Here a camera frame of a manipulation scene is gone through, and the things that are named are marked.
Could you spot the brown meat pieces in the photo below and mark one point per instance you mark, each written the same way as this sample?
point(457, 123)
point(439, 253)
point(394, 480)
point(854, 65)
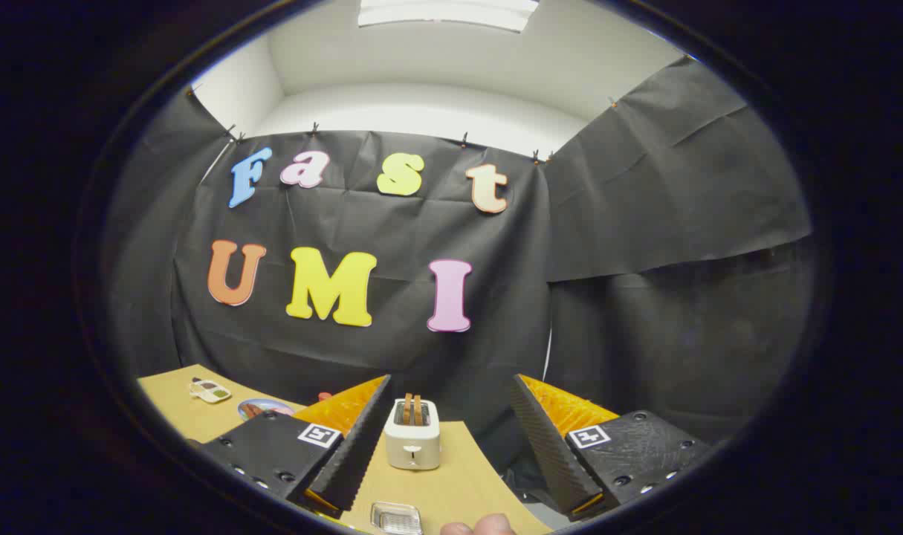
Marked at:
point(251, 409)

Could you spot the clear glass tray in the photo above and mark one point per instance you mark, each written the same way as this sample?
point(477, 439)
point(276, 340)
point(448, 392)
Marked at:
point(396, 519)

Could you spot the blue plate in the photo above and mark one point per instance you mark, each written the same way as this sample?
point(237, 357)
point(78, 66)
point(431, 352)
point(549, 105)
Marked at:
point(271, 406)

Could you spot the white ceiling light panel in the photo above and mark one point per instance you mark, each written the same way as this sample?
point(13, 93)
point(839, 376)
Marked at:
point(451, 13)

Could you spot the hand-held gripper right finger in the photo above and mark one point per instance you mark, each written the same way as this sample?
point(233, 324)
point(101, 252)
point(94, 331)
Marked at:
point(545, 447)

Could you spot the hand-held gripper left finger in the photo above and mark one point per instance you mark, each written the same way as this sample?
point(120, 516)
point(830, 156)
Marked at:
point(353, 455)

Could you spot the white divided sauce dish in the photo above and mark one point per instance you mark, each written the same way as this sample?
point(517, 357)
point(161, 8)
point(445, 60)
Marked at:
point(210, 390)

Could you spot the black backdrop cloth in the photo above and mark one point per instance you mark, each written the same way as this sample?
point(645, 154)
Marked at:
point(392, 357)

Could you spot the white toaster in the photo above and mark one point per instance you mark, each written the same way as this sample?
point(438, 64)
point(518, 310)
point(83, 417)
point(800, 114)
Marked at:
point(412, 447)

